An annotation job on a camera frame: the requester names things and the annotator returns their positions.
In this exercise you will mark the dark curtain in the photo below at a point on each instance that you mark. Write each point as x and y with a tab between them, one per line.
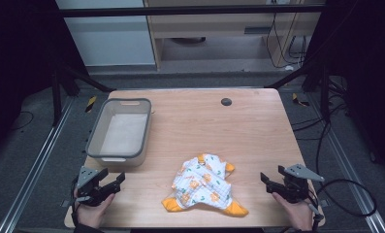
18	48
368	64

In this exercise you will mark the round table grommet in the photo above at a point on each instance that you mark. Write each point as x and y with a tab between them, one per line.
226	102

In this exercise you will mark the white floral baby garment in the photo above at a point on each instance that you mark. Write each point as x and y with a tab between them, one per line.
201	186

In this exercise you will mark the aluminium floor rail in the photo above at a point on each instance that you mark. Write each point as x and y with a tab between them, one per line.
342	158
35	168

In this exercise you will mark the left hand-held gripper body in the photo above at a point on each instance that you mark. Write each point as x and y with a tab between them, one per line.
89	191

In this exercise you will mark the grey-rimmed plastic basket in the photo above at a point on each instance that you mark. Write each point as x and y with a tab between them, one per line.
123	132

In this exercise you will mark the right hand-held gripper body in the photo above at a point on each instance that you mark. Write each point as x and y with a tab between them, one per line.
293	189

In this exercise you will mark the light wooden desk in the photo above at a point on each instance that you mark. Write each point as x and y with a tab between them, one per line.
212	27

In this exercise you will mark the yellow-black tape marker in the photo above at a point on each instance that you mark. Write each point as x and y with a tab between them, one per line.
298	100
90	103

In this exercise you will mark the black metal stand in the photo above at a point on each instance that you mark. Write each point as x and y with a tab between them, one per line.
325	93
56	97

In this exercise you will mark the black horizontal bar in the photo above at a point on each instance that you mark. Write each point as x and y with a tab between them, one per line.
180	11

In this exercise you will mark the white cabinet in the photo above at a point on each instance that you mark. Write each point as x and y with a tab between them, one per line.
109	42

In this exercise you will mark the person's right hand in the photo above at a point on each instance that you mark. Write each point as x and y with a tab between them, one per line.
298	215

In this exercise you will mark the person's left hand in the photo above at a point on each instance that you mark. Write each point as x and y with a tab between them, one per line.
91	214

